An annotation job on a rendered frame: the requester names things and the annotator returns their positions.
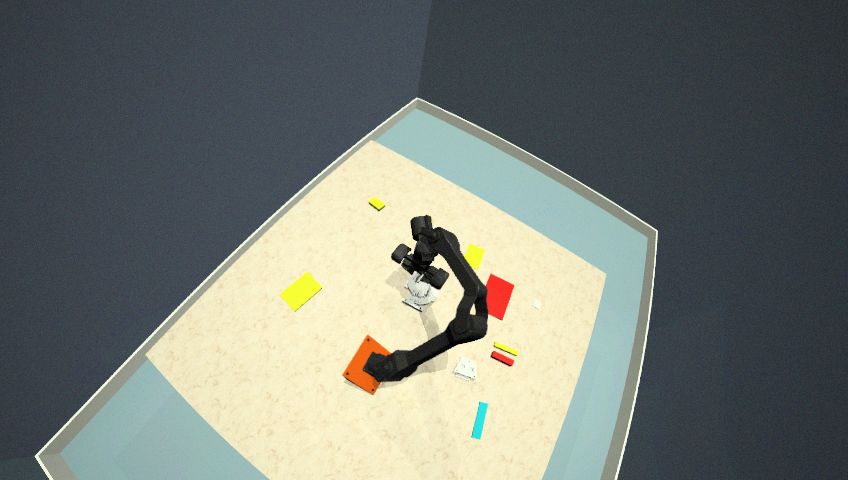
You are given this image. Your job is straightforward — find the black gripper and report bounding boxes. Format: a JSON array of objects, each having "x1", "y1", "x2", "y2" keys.
[{"x1": 391, "y1": 243, "x2": 450, "y2": 290}]

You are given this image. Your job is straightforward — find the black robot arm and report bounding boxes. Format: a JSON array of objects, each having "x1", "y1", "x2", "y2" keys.
[{"x1": 362, "y1": 214, "x2": 489, "y2": 382}]

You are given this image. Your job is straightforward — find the teal flat bar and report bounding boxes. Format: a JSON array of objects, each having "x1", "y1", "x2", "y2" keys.
[{"x1": 472, "y1": 401, "x2": 488, "y2": 440}]

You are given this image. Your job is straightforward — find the red flat bar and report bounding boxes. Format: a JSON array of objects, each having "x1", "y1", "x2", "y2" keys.
[{"x1": 490, "y1": 351, "x2": 514, "y2": 367}]

